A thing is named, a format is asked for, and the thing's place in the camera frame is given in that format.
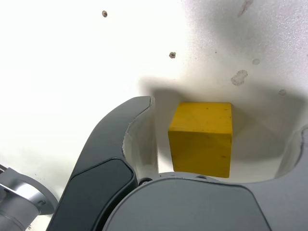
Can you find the yellow cube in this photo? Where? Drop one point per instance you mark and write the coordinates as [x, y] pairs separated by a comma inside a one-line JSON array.
[[202, 144]]

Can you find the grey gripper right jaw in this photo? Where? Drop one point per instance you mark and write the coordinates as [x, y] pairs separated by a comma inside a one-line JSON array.
[[192, 207]]

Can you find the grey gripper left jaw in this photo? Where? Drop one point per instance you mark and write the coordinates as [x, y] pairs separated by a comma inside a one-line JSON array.
[[96, 168]]

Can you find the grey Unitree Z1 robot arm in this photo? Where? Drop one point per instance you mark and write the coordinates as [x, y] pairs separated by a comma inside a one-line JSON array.
[[19, 192]]

